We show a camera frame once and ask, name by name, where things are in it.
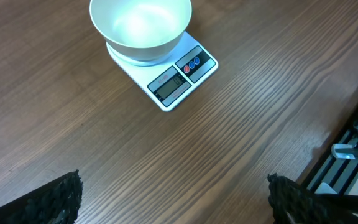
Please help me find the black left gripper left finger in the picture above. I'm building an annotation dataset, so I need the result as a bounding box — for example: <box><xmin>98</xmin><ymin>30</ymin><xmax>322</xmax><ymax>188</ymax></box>
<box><xmin>0</xmin><ymin>170</ymin><xmax>83</xmax><ymax>223</ymax></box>

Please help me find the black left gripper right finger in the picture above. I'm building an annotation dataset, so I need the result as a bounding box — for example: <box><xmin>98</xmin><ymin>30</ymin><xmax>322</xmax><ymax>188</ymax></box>
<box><xmin>267</xmin><ymin>174</ymin><xmax>358</xmax><ymax>224</ymax></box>

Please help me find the white digital kitchen scale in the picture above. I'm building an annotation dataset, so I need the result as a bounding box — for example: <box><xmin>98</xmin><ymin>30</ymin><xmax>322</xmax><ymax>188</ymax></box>
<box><xmin>107</xmin><ymin>32</ymin><xmax>219</xmax><ymax>112</ymax></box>

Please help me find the white bowl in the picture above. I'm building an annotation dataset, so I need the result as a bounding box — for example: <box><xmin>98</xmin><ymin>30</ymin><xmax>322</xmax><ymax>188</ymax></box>
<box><xmin>89</xmin><ymin>0</ymin><xmax>192</xmax><ymax>61</ymax></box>

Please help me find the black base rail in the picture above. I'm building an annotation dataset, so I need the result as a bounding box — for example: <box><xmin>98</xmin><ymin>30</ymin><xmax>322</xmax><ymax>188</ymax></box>
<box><xmin>296</xmin><ymin>83</ymin><xmax>358</xmax><ymax>224</ymax></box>

